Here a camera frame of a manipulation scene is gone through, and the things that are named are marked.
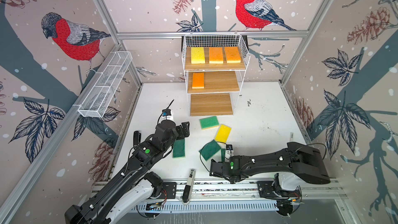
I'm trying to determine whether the dark green sponge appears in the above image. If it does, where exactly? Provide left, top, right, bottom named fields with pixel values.
left=221, top=148, right=226, bottom=162
left=199, top=140, right=221, bottom=161
left=173, top=139, right=185, bottom=159

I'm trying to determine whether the light green sponge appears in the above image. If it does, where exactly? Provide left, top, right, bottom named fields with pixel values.
left=199, top=116, right=220, bottom=130

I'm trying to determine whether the orange sponge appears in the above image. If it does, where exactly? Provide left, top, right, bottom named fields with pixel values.
left=192, top=72, right=205, bottom=89
left=209, top=47, right=224, bottom=64
left=224, top=47, right=241, bottom=64

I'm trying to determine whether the yellow sponge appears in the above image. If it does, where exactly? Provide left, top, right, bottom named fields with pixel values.
left=214, top=124, right=232, bottom=143
left=191, top=47, right=206, bottom=64

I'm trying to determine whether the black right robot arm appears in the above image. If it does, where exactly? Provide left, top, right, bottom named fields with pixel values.
left=209, top=142, right=331, bottom=201

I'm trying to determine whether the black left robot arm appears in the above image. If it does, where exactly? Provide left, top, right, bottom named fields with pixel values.
left=64, top=120, right=190, bottom=224

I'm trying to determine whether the black white handheld scraper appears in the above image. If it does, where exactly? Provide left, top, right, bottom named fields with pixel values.
left=181, top=169, right=196, bottom=205

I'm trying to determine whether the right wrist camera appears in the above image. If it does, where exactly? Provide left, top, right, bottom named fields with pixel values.
left=224, top=144, right=233, bottom=160

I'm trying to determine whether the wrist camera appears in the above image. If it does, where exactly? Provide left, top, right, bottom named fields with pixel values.
left=161, top=108, right=174, bottom=121
left=224, top=144, right=233, bottom=160

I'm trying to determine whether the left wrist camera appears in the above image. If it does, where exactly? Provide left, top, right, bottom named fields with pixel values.
left=161, top=108, right=174, bottom=121

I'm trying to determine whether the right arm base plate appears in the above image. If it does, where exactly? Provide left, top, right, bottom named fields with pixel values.
left=257, top=180, right=302, bottom=200

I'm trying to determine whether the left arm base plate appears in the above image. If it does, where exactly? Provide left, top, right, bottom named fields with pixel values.
left=150, top=182, right=177, bottom=200

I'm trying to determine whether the white wire wooden shelf unit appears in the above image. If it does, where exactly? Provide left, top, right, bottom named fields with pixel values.
left=181, top=34, right=250, bottom=116

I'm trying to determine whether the white wire wall basket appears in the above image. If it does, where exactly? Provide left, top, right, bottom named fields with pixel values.
left=78, top=51, right=132, bottom=118

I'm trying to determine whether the aluminium frame crossbar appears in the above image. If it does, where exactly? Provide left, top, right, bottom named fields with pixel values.
left=116, top=30, right=309, bottom=40

